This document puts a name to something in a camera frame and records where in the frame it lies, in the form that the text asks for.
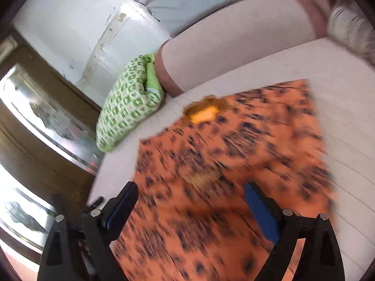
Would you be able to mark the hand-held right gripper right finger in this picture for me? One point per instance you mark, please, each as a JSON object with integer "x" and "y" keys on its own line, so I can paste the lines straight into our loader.
{"x": 262, "y": 210}

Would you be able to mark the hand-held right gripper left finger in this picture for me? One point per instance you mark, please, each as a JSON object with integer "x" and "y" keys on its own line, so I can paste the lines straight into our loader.
{"x": 123, "y": 203}

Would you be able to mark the orange black-printed garment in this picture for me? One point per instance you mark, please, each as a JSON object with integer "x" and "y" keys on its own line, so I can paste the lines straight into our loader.
{"x": 205, "y": 152}

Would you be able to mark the green white striped cloth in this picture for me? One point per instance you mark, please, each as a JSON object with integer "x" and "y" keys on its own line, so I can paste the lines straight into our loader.
{"x": 126, "y": 108}

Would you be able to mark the wooden glass-door cabinet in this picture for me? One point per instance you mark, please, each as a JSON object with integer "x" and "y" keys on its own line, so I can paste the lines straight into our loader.
{"x": 35, "y": 140}

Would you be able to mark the white appliance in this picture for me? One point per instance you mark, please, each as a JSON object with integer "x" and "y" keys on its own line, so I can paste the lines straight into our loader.
{"x": 123, "y": 35}

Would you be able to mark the grey white patterned cloth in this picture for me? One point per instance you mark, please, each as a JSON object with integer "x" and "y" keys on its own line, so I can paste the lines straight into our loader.
{"x": 351, "y": 26}

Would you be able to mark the grey cushion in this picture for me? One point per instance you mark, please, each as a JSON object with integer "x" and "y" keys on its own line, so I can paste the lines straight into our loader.
{"x": 205, "y": 0}

